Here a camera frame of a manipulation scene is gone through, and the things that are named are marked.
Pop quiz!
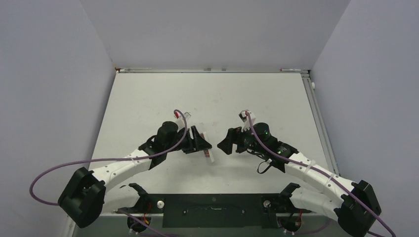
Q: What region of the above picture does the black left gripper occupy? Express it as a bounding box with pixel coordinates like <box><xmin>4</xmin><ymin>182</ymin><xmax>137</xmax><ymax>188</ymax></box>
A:
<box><xmin>165</xmin><ymin>126</ymin><xmax>210</xmax><ymax>154</ymax></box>

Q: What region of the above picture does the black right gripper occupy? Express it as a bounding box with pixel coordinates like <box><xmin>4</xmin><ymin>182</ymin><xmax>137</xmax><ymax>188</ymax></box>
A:
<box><xmin>218</xmin><ymin>122</ymin><xmax>267</xmax><ymax>155</ymax></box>

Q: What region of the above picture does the white remote control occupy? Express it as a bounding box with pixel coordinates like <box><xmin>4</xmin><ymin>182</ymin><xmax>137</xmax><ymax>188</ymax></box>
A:
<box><xmin>201</xmin><ymin>132</ymin><xmax>215</xmax><ymax>164</ymax></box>

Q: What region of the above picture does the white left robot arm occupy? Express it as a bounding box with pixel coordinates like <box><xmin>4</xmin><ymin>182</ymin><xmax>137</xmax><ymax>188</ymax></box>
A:
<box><xmin>58</xmin><ymin>121</ymin><xmax>212</xmax><ymax>228</ymax></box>

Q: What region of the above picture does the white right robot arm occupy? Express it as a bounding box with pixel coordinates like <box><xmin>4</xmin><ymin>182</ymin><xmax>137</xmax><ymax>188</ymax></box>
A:
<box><xmin>217</xmin><ymin>122</ymin><xmax>381</xmax><ymax>237</ymax></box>

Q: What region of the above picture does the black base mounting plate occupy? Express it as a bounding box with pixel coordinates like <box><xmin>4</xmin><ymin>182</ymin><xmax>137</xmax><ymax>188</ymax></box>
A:
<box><xmin>123</xmin><ymin>194</ymin><xmax>307</xmax><ymax>229</ymax></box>

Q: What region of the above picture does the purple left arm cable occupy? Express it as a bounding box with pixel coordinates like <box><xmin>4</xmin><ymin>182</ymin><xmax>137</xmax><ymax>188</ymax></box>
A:
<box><xmin>29</xmin><ymin>109</ymin><xmax>189</xmax><ymax>207</ymax></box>

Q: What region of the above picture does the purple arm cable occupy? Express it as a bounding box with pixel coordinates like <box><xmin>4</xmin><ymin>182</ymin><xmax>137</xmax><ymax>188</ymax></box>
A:
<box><xmin>245</xmin><ymin>111</ymin><xmax>397</xmax><ymax>237</ymax></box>
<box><xmin>29</xmin><ymin>109</ymin><xmax>189</xmax><ymax>207</ymax></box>

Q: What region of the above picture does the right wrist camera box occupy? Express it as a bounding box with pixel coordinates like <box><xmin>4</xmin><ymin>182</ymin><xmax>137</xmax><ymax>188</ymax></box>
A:
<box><xmin>239</xmin><ymin>110</ymin><xmax>255</xmax><ymax>132</ymax></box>

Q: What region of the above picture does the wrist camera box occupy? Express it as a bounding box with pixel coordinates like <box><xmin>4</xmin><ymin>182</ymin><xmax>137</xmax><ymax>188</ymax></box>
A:
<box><xmin>239</xmin><ymin>110</ymin><xmax>255</xmax><ymax>132</ymax></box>
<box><xmin>174</xmin><ymin>112</ymin><xmax>191</xmax><ymax>129</ymax></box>

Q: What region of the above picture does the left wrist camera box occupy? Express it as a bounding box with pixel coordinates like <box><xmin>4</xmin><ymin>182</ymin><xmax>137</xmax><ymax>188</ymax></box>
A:
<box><xmin>174</xmin><ymin>112</ymin><xmax>191</xmax><ymax>129</ymax></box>

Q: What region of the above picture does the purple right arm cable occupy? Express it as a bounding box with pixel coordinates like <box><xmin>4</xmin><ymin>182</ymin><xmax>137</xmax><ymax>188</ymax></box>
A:
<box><xmin>245</xmin><ymin>111</ymin><xmax>397</xmax><ymax>237</ymax></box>

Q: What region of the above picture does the aluminium rail right edge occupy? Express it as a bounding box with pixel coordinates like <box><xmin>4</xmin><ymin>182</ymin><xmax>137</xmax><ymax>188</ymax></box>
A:
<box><xmin>301</xmin><ymin>71</ymin><xmax>340</xmax><ymax>175</ymax></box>

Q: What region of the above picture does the aluminium rail edge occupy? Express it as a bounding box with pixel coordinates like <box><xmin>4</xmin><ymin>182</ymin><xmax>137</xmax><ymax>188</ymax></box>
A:
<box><xmin>301</xmin><ymin>71</ymin><xmax>340</xmax><ymax>175</ymax></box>
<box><xmin>116</xmin><ymin>68</ymin><xmax>309</xmax><ymax>74</ymax></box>

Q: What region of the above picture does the aluminium rail back edge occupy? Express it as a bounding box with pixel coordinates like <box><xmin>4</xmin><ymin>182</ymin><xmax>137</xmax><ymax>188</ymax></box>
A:
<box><xmin>116</xmin><ymin>68</ymin><xmax>309</xmax><ymax>74</ymax></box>

